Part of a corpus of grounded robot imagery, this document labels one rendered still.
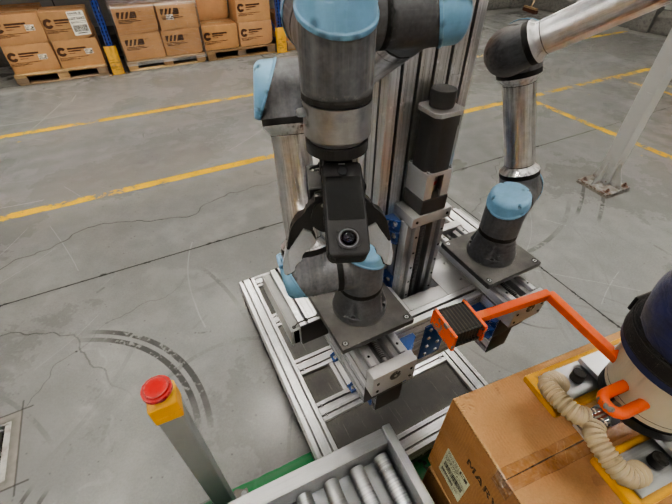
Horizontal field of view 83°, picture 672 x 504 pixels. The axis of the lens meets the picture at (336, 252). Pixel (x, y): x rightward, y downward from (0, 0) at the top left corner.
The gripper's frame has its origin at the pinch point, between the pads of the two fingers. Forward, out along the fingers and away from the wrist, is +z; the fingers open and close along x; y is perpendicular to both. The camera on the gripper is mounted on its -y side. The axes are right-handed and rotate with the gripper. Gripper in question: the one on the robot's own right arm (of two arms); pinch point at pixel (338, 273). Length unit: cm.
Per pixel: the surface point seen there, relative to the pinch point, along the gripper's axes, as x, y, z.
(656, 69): -271, 230, 51
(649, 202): -298, 197, 150
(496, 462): -34, -11, 54
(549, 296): -53, 15, 30
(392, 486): -17, -2, 93
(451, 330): -25.2, 7.0, 27.6
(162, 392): 40, 10, 44
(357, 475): -6, 2, 93
